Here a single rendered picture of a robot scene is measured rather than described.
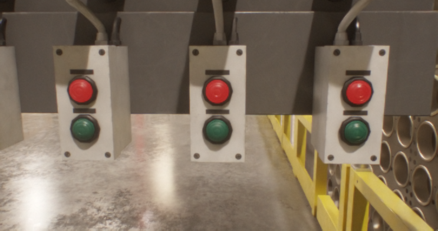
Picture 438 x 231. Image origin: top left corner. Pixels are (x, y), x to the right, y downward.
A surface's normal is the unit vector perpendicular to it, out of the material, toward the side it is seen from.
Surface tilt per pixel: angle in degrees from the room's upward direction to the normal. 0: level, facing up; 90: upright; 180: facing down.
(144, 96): 90
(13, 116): 90
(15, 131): 90
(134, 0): 90
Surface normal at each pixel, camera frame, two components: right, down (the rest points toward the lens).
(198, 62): -0.04, 0.18
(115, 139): 1.00, 0.00
